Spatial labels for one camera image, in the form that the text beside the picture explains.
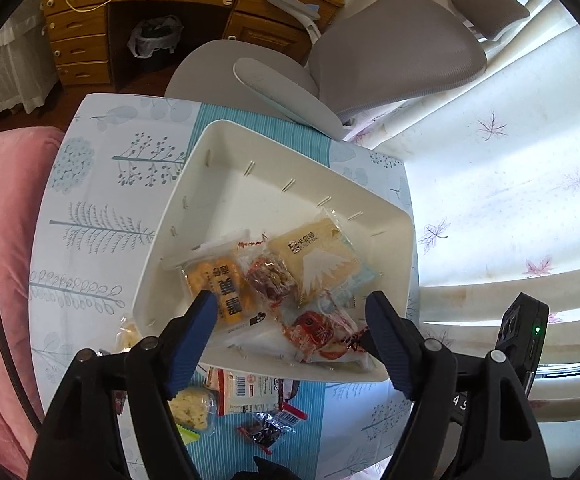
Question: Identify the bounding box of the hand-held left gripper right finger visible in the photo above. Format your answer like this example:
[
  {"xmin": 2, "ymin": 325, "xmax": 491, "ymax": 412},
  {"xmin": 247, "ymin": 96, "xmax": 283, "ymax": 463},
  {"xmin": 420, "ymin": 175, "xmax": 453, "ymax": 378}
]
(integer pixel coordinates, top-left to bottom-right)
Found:
[{"xmin": 364, "ymin": 290, "xmax": 553, "ymax": 480}]

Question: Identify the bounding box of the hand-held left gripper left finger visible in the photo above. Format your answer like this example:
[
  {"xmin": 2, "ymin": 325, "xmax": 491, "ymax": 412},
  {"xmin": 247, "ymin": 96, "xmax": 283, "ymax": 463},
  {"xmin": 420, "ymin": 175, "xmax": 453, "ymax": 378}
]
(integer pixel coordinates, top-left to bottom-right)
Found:
[{"xmin": 27, "ymin": 290, "xmax": 219, "ymax": 480}]

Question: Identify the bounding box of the yellow cakes clear packet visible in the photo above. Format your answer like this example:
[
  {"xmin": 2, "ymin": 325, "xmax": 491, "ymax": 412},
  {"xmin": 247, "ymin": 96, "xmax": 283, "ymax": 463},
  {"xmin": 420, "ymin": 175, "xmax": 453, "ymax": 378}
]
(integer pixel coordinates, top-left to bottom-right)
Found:
[{"xmin": 162, "ymin": 230, "xmax": 271, "ymax": 333}]

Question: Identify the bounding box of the white packet with red trim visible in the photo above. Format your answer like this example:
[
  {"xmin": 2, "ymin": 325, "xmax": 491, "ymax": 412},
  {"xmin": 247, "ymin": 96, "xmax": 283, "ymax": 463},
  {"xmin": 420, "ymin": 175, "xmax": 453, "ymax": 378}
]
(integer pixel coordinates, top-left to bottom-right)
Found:
[{"xmin": 205, "ymin": 366, "xmax": 291, "ymax": 417}]

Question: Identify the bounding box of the pale puffed cookie packet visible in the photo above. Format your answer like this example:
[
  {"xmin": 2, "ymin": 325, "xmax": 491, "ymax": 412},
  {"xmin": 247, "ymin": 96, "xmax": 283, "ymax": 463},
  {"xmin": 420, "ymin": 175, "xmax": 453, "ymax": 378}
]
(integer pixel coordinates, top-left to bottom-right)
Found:
[{"xmin": 114, "ymin": 315, "xmax": 143, "ymax": 356}]

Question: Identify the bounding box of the white and red packet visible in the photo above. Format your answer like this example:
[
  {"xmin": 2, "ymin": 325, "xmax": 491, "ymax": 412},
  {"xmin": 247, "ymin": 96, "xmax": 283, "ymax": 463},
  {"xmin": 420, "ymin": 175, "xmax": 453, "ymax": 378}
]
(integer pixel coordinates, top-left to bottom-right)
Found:
[{"xmin": 265, "ymin": 295, "xmax": 386, "ymax": 366}]

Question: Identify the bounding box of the clear packet with red snack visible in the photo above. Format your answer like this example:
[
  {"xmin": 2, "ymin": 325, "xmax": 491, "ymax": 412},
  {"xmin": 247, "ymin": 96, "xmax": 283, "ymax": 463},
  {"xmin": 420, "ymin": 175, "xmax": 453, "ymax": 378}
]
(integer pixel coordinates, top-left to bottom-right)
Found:
[{"xmin": 235, "ymin": 250, "xmax": 301, "ymax": 308}]

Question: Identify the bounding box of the dark red snack packet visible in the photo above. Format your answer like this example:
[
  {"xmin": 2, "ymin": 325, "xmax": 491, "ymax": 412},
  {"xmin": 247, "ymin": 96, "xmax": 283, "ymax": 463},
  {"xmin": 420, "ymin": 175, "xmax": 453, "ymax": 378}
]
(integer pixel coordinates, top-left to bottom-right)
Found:
[{"xmin": 275, "ymin": 379, "xmax": 302, "ymax": 403}]

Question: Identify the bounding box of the toast bread packet mountain print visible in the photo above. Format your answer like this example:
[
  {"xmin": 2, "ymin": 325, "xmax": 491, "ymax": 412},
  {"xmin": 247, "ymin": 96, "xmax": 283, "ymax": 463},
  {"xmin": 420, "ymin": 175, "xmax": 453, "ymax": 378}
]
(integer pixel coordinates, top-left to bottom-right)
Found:
[{"xmin": 265, "ymin": 210, "xmax": 381, "ymax": 308}]

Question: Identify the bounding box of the white plastic storage bin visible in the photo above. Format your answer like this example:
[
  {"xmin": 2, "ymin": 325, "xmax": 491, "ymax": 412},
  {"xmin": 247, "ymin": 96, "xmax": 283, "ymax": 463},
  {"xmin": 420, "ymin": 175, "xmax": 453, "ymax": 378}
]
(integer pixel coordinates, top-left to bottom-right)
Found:
[{"xmin": 131, "ymin": 119, "xmax": 418, "ymax": 385}]

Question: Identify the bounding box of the pale speckled cracker packet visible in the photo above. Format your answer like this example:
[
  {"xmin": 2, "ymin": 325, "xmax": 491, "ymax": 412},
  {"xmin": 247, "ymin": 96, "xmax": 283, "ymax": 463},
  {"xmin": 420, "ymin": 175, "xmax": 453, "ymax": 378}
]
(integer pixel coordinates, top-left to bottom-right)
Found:
[{"xmin": 167, "ymin": 387, "xmax": 218, "ymax": 433}]

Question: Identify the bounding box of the dark small candy packet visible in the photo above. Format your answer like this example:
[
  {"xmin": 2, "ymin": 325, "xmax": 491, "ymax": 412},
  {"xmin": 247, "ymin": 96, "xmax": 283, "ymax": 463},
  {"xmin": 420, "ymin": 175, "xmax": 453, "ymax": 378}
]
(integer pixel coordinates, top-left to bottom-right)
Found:
[{"xmin": 236, "ymin": 407, "xmax": 307, "ymax": 447}]

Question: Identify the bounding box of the white leaf print curtain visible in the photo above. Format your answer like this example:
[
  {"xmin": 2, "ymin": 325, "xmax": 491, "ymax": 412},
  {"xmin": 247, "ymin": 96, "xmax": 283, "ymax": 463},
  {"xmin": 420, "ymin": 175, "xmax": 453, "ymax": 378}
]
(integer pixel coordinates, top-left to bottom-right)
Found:
[{"xmin": 340, "ymin": 0, "xmax": 580, "ymax": 461}]

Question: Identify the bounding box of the pink blanket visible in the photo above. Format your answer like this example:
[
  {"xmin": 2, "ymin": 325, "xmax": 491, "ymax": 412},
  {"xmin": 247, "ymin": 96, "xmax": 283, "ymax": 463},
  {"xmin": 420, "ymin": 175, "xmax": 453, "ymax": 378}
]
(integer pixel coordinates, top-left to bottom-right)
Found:
[{"xmin": 0, "ymin": 126, "xmax": 66, "ymax": 480}]

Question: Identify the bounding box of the grey office chair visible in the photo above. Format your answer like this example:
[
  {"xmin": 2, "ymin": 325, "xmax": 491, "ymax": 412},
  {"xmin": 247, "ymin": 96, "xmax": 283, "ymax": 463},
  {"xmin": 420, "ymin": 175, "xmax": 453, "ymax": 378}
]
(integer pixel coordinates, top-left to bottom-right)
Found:
[{"xmin": 164, "ymin": 0, "xmax": 531, "ymax": 142}]

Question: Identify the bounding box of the black lined trash bin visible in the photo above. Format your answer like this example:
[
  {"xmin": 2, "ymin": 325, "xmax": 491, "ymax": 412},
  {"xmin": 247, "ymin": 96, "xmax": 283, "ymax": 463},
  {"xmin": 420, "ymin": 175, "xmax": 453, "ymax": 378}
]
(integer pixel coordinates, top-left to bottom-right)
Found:
[{"xmin": 128, "ymin": 15, "xmax": 185, "ymax": 73}]

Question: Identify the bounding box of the white lace cover cloth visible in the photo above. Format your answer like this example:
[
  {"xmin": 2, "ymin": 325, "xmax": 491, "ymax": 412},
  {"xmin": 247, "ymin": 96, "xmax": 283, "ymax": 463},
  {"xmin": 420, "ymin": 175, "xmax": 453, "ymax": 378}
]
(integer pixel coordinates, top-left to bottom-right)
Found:
[{"xmin": 0, "ymin": 35, "xmax": 58, "ymax": 133}]

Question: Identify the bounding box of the wooden desk with drawers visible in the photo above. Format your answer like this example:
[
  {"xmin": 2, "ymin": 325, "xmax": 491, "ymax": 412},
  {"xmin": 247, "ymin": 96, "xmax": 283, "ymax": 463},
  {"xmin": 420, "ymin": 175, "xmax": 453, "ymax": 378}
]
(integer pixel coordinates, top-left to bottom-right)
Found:
[{"xmin": 40, "ymin": 0, "xmax": 346, "ymax": 87}]

